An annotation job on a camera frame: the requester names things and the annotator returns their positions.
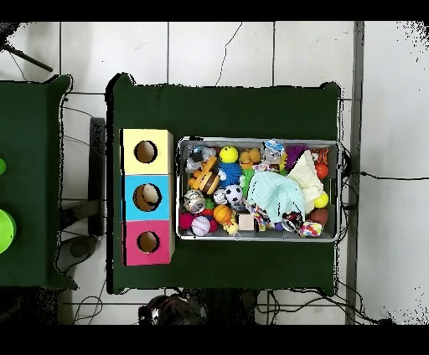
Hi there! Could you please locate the mint green knitted cloth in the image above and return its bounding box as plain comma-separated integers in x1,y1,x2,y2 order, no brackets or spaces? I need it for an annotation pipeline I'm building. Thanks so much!
246,170,307,224

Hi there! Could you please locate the wooden box with three holes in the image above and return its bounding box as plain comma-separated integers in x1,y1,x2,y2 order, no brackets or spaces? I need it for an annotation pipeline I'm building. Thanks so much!
120,128,175,267

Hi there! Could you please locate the blue fuzzy puffer ball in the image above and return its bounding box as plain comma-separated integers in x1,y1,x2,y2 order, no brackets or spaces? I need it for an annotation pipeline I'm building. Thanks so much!
217,162,243,188

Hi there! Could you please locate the black and white soccer ball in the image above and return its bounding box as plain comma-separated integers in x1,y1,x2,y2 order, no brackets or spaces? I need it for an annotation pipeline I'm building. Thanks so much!
225,183,243,204

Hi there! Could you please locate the yellow smiley ball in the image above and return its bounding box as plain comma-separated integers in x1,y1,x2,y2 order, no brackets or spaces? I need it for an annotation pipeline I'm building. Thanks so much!
219,145,240,164

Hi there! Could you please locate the small orange basketball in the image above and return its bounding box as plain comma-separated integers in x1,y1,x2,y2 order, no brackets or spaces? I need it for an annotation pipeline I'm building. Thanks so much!
213,204,233,224

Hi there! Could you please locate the white baseball with red stitching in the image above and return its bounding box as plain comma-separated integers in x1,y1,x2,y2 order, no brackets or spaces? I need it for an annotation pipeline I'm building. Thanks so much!
190,215,211,237

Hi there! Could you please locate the yellow duck plush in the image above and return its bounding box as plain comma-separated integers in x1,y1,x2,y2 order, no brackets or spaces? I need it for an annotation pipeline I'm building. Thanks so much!
222,219,241,241

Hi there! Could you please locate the purple spiky ball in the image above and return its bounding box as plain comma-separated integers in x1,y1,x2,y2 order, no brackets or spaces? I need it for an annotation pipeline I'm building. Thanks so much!
284,143,309,168

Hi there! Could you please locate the cream knitted cloth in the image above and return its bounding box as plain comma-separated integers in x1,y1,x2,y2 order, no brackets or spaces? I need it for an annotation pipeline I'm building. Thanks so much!
287,149,324,214

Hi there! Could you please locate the dark green side table cloth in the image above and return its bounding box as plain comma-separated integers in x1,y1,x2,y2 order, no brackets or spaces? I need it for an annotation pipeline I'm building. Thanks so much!
0,74,79,291

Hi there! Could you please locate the large lime green object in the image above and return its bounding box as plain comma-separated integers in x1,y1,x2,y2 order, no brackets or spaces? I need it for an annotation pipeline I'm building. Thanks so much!
0,208,17,255

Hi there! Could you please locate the black tripod leg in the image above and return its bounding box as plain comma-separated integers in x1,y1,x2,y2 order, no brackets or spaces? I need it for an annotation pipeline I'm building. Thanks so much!
0,41,54,73

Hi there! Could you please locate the wire mesh bin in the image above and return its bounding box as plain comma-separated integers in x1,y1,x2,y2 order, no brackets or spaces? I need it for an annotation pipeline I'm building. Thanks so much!
176,135,343,243

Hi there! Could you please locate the black floor cable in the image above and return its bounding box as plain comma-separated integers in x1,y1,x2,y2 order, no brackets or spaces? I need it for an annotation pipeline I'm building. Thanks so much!
359,171,429,182

